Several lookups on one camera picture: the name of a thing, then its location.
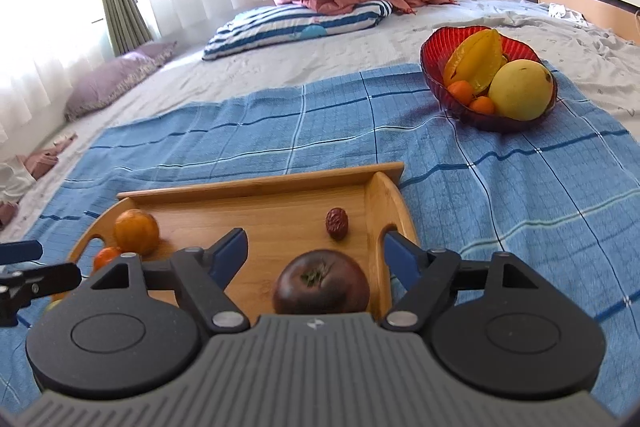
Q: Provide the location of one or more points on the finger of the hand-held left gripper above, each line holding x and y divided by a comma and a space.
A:
20, 252
55, 279

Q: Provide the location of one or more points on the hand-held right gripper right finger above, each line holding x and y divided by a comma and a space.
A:
400, 257

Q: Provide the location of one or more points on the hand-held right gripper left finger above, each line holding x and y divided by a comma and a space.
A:
232, 257

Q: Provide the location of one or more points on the small mandarin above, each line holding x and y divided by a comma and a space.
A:
106, 258

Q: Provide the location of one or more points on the wooden tray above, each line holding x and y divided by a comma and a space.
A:
280, 217

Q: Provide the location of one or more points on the red date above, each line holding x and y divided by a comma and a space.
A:
337, 223

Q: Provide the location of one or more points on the dark purple tomato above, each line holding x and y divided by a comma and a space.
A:
320, 282

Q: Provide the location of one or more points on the large orange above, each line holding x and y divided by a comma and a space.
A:
135, 232

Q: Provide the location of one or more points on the white cloth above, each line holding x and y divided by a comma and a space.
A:
15, 184

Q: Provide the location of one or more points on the pink cloth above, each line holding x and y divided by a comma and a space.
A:
42, 162

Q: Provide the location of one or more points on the blue checked blanket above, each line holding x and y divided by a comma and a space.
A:
500, 207

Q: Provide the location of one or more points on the tiny orange kumquat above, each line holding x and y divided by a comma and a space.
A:
482, 105
460, 92

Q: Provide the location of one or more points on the purple pillow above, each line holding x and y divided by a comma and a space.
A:
110, 79

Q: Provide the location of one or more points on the red glass bowl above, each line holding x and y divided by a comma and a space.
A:
432, 62

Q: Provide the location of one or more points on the white bed sheet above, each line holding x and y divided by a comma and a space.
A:
300, 67

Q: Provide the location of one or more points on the yellow mango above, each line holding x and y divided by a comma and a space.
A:
522, 89

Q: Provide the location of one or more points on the yellow starfruit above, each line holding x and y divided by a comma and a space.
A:
475, 59

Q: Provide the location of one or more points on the blue striped pillow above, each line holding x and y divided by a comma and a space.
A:
280, 24

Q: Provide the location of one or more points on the white clothes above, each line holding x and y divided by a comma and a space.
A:
565, 11

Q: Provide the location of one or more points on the wooden bed frame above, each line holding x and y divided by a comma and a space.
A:
590, 4

